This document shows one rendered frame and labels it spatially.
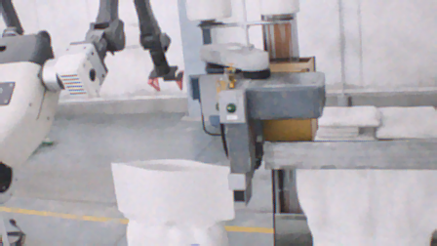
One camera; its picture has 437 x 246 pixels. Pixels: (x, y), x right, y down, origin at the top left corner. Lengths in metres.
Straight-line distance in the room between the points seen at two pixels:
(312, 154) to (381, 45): 5.05
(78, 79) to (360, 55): 5.57
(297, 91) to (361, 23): 5.18
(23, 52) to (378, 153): 1.14
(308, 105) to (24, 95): 0.80
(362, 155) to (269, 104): 0.38
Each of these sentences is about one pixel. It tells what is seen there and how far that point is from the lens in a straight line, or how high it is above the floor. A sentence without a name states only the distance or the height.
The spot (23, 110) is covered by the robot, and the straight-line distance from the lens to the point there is 1.31.
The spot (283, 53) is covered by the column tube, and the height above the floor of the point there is 1.37.
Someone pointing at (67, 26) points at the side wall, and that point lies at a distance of 7.80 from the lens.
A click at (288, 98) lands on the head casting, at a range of 1.41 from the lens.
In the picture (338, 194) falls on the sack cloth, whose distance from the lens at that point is 1.65.
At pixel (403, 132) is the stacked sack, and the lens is 4.44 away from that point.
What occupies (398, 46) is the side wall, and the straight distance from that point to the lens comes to 6.60.
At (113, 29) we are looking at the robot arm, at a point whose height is 1.54.
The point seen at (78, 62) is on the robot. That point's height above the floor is 1.48.
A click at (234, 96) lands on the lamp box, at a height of 1.32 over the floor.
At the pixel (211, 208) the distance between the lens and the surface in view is 1.73.
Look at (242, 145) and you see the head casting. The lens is 1.46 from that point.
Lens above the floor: 1.60
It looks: 14 degrees down
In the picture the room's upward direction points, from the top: 7 degrees counter-clockwise
